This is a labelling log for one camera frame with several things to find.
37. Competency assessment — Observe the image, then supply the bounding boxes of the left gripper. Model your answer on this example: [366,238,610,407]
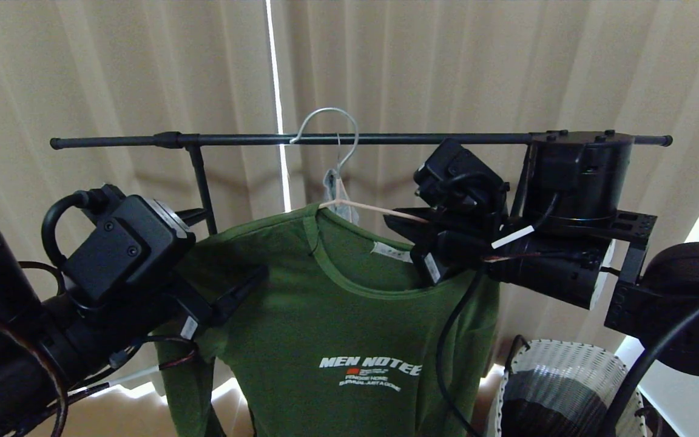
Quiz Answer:
[52,208,269,380]

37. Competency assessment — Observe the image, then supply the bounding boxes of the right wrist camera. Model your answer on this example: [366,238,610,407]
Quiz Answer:
[413,138,510,228]

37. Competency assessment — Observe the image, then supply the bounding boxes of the pale grey shorts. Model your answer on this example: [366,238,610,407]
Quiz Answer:
[323,169,360,225]

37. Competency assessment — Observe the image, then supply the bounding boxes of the black clothes rack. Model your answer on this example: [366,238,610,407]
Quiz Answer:
[50,129,673,237]

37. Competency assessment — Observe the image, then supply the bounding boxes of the window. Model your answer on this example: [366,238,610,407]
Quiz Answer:
[613,143,699,437]

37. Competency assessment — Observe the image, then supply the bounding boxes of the white laundry basket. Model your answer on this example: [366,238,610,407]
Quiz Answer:
[486,334,650,437]

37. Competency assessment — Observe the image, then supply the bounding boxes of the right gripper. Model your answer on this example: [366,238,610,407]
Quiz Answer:
[413,228,508,286]

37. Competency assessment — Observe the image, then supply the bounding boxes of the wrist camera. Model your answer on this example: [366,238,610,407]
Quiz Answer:
[58,194,197,304]
[413,138,510,228]

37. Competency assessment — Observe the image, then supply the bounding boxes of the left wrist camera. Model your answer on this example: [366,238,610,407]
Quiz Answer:
[58,194,197,304]

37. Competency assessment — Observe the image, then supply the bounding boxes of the green garment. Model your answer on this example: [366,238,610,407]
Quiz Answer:
[155,203,501,437]

